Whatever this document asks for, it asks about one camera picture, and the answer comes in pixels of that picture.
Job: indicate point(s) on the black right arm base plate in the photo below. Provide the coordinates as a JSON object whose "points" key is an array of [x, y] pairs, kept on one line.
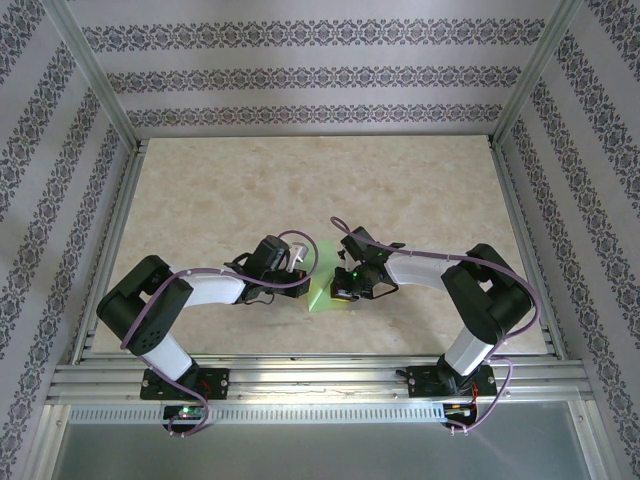
{"points": [[420, 382]]}

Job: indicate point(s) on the aluminium mounting rail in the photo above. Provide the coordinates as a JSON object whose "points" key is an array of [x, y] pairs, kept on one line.
{"points": [[320, 380]]}

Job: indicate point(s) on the grey metal sheet panel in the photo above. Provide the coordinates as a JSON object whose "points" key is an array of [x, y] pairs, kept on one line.
{"points": [[320, 455]]}

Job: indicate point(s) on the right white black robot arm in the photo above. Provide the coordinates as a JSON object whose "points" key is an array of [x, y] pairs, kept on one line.
{"points": [[415, 272]]}

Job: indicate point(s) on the aluminium frame post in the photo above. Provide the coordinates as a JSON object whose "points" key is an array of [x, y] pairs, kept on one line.
{"points": [[100, 75], [533, 75]]}

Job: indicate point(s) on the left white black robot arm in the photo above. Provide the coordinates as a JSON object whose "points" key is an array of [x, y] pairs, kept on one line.
{"points": [[215, 287]]}

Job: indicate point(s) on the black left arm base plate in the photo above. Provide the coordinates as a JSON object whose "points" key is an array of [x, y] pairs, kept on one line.
{"points": [[217, 382]]}

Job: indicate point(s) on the light green paper sheet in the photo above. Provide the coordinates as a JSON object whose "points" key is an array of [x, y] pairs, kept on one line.
{"points": [[325, 295]]}

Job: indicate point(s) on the aluminium side rail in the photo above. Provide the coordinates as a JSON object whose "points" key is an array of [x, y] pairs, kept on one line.
{"points": [[125, 190], [511, 190]]}

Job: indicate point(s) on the small controller board green light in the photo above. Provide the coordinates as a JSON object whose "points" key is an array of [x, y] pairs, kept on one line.
{"points": [[185, 413]]}

